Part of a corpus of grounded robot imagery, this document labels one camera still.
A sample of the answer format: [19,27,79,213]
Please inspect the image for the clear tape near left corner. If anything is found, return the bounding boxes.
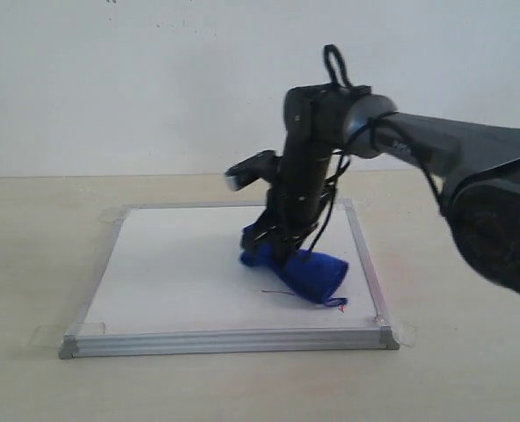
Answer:
[27,323,106,349]

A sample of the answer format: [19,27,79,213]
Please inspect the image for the clear tape near right corner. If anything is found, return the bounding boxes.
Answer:
[375,316,417,350]

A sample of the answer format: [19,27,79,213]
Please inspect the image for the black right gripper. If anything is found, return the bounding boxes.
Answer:
[240,144,333,266]

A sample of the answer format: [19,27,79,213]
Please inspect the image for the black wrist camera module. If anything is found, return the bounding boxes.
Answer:
[224,149,280,192]

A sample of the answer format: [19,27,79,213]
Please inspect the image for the clear tape corner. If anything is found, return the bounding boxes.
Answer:
[27,323,106,349]
[98,207,123,223]
[375,316,417,350]
[347,200,371,212]

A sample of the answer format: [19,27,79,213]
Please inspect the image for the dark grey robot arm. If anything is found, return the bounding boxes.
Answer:
[235,84,520,295]

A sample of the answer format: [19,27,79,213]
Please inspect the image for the clear tape far left corner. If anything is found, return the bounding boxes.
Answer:
[98,207,123,223]

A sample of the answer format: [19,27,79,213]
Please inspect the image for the blue cloth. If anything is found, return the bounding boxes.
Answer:
[239,224,349,308]

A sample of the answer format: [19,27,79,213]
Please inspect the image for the white board aluminium frame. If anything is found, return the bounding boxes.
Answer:
[59,199,399,360]

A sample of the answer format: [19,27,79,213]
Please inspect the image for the clear tape far right corner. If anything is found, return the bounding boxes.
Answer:
[347,200,371,212]

